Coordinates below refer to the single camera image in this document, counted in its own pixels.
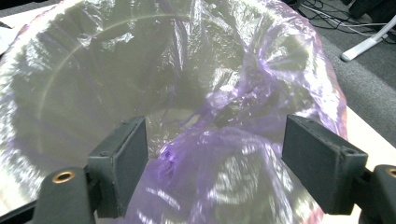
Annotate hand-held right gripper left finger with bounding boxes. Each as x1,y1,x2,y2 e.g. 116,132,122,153
86,115,149,219

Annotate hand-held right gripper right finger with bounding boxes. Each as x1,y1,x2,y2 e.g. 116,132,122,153
281,114,370,216

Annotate green plastic bucket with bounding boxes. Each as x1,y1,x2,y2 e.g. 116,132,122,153
0,0,312,200

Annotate purple translucent plastic bag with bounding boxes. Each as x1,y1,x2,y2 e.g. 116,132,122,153
0,0,348,224

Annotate white metal table frame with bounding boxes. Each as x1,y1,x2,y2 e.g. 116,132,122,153
340,14,396,63

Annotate tangle of floor cables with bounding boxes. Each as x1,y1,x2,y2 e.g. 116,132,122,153
293,0,396,35

